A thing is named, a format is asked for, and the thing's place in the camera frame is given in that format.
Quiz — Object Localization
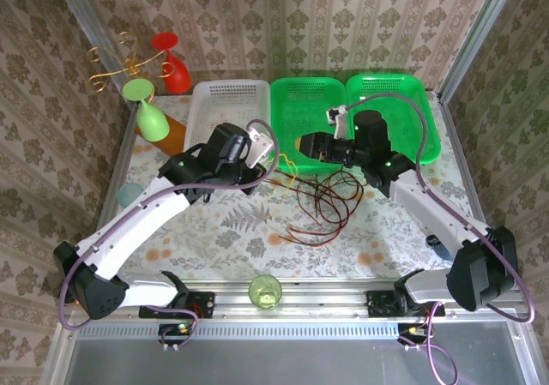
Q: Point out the thin yellow cable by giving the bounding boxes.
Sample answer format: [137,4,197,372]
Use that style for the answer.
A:
[276,153,299,191]
[256,185,293,223]

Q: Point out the green plastic basket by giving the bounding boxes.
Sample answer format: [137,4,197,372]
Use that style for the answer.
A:
[345,73,443,165]
[268,76,351,175]

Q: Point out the white plastic basket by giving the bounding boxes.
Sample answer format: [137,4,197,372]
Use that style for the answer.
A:
[184,79,271,154]

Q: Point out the green plastic wine glass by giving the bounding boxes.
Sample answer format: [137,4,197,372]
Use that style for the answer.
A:
[122,79,171,142]

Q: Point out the red plastic wine glass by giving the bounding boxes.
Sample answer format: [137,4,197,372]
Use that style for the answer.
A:
[150,32,193,95]

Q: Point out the pale blue plastic cup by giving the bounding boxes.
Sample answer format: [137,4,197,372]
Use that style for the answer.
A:
[116,182,145,208]

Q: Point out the clear green plastic cup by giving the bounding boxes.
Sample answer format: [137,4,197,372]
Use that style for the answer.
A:
[248,274,283,312]

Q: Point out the small blue object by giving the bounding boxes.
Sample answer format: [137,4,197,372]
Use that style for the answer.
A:
[424,233,454,262]

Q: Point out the small black controller board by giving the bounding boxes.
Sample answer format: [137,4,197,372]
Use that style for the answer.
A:
[396,322,435,352]
[158,322,199,352]

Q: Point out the grey metal panel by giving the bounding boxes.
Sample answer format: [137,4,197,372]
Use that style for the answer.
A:
[55,320,533,385]

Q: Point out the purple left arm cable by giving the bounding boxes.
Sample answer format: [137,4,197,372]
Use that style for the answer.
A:
[59,118,280,347]

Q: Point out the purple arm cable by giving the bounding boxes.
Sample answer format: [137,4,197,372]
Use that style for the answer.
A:
[342,93,537,384]
[59,118,280,347]

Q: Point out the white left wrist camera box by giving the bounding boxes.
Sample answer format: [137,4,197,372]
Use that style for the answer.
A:
[247,126,275,168]

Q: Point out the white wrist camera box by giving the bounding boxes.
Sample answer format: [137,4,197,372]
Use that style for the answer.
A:
[247,126,275,168]
[326,104,358,140]

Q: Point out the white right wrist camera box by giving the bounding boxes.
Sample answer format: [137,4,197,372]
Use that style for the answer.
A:
[326,104,358,140]

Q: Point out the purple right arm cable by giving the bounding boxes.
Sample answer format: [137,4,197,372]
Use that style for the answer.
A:
[342,93,537,384]

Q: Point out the aluminium table side rail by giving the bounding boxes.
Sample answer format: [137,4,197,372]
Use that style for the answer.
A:
[79,101,138,287]
[437,91,510,286]

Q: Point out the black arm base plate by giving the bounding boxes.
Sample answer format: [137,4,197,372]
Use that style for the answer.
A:
[139,291,215,320]
[366,290,446,318]

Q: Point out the gold wire glass holder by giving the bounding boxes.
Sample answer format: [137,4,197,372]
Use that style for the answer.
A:
[85,31,175,94]

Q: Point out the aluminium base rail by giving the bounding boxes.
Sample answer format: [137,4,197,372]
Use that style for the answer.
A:
[59,280,533,322]

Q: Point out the slotted grey cable duct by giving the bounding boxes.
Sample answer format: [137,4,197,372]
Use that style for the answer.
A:
[76,322,402,340]

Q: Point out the aluminium frame post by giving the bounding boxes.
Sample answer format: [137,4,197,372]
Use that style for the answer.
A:
[437,0,522,103]
[46,0,132,103]

